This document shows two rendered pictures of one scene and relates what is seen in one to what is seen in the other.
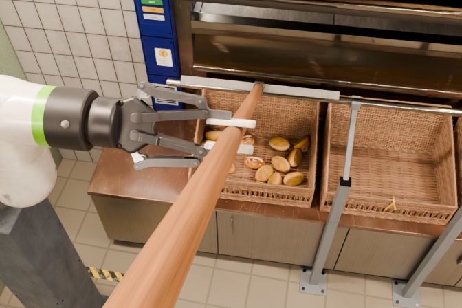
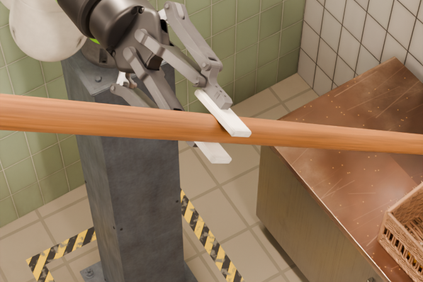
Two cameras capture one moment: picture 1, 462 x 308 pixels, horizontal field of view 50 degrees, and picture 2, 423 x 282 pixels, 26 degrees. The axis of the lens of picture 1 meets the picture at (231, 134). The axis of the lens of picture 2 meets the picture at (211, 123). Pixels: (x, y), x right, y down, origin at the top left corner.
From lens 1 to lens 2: 0.49 m
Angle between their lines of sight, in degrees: 29
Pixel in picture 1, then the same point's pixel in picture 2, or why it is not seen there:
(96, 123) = (100, 12)
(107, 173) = not seen: hidden behind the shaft
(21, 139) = not seen: outside the picture
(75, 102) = not seen: outside the picture
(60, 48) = not seen: outside the picture
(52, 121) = not seen: outside the picture
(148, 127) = (146, 55)
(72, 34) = not seen: outside the picture
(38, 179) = (48, 35)
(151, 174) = (354, 172)
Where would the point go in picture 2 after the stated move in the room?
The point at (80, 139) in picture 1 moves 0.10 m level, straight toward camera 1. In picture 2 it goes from (78, 18) to (36, 80)
